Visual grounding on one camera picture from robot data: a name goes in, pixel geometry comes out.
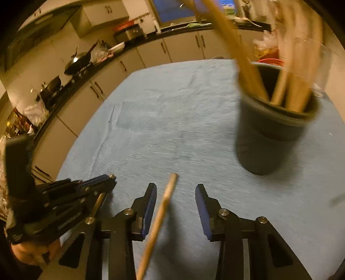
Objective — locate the white ladle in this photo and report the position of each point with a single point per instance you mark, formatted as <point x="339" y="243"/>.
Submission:
<point x="245" y="21"/>

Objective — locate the crumpled plastic bag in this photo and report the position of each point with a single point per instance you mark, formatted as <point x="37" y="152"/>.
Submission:
<point x="101" y="52"/>

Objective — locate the range hood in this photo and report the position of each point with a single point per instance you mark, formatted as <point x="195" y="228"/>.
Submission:
<point x="35" y="32"/>

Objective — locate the beige wall cabinet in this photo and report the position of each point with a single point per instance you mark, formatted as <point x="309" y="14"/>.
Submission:
<point x="107" y="12"/>

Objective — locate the blue table cloth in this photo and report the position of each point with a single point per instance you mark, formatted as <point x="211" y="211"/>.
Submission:
<point x="188" y="134"/>

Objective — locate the stainless steel box appliance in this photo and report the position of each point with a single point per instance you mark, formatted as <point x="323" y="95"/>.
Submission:
<point x="132" y="33"/>

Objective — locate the black cooking pot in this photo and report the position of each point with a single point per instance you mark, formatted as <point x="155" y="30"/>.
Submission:
<point x="51" y="90"/>

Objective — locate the white bowl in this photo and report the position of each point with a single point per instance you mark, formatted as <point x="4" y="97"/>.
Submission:
<point x="117" y="48"/>

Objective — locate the red plastic basin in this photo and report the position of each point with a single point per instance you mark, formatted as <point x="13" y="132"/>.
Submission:
<point x="271" y="62"/>

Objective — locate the black wok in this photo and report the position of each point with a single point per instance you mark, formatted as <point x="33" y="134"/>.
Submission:
<point x="78" y="63"/>

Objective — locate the yellow snack bags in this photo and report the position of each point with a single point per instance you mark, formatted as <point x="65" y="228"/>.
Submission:
<point x="265" y="51"/>

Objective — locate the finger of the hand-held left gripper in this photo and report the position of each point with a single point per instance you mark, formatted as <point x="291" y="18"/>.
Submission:
<point x="103" y="190"/>
<point x="97" y="181"/>

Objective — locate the clear glass mug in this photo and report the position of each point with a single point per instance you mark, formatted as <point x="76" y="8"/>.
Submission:
<point x="325" y="70"/>

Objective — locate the white bottle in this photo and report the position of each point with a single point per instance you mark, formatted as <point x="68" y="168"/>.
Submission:
<point x="157" y="27"/>

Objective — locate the dark grey cup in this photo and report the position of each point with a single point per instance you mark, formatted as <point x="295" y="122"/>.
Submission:
<point x="264" y="140"/>

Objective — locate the clear plastic bag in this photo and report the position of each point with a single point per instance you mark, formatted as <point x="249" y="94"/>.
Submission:
<point x="35" y="113"/>

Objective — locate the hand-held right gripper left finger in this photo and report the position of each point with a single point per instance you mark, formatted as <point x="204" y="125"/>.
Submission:
<point x="150" y="212"/>

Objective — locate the green cloth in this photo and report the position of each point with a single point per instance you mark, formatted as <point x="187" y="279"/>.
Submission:
<point x="192" y="25"/>

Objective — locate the black kitchen countertop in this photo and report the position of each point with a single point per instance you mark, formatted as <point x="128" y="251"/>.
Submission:
<point x="151" y="39"/>

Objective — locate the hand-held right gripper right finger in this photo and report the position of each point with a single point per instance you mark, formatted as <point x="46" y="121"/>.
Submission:
<point x="203" y="215"/>

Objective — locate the kitchen window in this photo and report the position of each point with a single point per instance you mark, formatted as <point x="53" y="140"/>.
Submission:
<point x="172" y="10"/>

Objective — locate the person's left hand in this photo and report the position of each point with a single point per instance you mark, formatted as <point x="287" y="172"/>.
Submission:
<point x="29" y="251"/>

